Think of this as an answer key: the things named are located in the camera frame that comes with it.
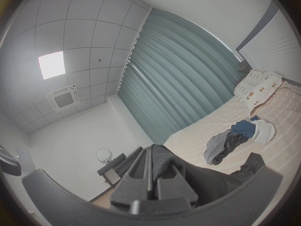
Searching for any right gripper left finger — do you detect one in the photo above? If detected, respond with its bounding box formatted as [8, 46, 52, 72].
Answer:
[110, 147, 151, 207]

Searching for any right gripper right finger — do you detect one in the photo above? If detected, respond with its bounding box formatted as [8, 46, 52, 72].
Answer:
[153, 165, 198, 208]

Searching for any bed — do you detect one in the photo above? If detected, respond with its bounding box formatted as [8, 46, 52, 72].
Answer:
[162, 0, 301, 188]

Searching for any ceiling air conditioner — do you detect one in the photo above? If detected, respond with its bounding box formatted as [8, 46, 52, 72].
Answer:
[46, 83, 81, 113]

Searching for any square ceiling light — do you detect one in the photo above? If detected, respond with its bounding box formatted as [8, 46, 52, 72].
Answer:
[38, 51, 66, 80]

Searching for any dark grey dressing table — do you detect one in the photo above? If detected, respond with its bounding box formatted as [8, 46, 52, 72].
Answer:
[97, 153, 127, 188]

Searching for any grey bedside table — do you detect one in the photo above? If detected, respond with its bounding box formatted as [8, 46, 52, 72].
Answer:
[237, 62, 248, 80]

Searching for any black T-shirt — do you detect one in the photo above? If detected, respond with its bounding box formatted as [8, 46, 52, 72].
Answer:
[150, 144, 267, 208]

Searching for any pile of clothes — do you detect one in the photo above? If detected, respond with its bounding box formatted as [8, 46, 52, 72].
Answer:
[203, 116, 276, 166]

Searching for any round mirror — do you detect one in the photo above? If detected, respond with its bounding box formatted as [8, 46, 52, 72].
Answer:
[96, 147, 112, 162]

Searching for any black chest of drawers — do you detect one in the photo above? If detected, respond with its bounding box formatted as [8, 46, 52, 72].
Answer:
[114, 146, 144, 188]

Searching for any blue-green curtain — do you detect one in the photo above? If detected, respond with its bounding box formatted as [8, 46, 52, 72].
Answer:
[128, 8, 243, 129]
[117, 64, 187, 145]

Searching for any white printed pillow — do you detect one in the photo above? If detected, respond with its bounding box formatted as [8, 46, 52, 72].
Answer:
[234, 70, 283, 117]

